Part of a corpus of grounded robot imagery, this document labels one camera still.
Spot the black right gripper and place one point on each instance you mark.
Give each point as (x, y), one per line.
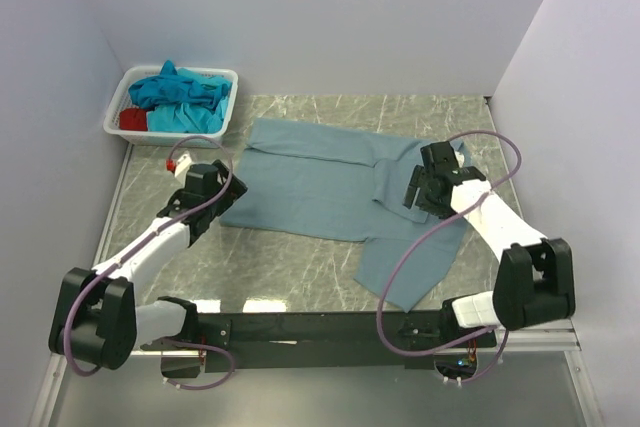
(419, 180)

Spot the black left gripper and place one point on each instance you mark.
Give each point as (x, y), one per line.
(236, 190)

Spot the grey-blue t shirt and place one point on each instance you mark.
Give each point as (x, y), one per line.
(345, 185)

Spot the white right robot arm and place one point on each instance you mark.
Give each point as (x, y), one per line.
(535, 280)

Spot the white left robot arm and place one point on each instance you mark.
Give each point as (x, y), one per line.
(97, 322)

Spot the light blue t shirt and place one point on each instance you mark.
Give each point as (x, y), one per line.
(185, 119)

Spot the red garment in basket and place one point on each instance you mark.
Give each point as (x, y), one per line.
(133, 119)

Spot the bright blue t shirt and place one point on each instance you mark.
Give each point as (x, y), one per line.
(175, 87)

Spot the white plastic laundry basket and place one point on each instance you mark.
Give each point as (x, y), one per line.
(121, 100)

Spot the black base crossbar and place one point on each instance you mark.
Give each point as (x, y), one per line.
(334, 339)

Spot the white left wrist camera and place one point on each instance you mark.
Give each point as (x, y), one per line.
(180, 166)

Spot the aluminium rail frame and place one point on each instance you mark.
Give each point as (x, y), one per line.
(555, 335)

